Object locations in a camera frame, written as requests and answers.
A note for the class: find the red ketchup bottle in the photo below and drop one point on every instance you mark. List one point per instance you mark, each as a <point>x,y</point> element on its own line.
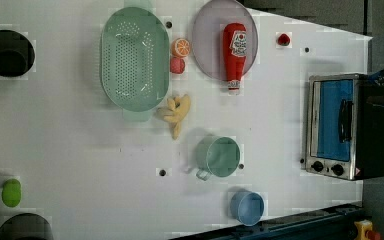
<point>234,55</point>

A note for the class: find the purple oval plate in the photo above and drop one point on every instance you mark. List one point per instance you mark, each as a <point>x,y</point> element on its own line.
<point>207,35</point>

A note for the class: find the yellow banana bunch toy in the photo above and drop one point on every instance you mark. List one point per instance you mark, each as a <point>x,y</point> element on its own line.
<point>175,112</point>

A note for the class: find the green mug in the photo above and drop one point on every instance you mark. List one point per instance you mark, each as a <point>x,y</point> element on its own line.
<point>217,156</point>

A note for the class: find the red round fruit toy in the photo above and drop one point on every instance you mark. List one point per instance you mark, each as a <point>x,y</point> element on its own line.
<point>177,65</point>

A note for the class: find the orange slice toy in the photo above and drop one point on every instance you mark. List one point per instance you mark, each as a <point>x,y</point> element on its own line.
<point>180,48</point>

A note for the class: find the green perforated colander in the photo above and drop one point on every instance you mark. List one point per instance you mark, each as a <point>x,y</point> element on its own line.
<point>135,61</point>

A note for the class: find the blue cup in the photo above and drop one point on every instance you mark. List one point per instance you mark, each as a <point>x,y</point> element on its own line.
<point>247,207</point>

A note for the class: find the red strawberry toy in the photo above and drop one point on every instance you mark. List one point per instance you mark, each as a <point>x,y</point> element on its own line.
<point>283,40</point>

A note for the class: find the silver toaster oven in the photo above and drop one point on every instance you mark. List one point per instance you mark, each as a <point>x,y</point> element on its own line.
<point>345,130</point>

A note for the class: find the green oval object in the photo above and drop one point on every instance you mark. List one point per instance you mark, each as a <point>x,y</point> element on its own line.
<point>11,193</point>

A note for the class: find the black round cup upper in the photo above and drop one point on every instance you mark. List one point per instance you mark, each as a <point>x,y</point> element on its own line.
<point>17,54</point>

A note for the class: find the black round cup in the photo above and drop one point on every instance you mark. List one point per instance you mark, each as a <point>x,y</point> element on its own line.
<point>17,54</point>
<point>26,226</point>

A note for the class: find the black round cup lower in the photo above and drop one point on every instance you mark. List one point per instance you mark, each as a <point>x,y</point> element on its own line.
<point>26,226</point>

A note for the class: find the yellow red emergency button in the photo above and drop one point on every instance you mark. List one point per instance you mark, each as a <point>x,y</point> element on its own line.
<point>365,231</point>

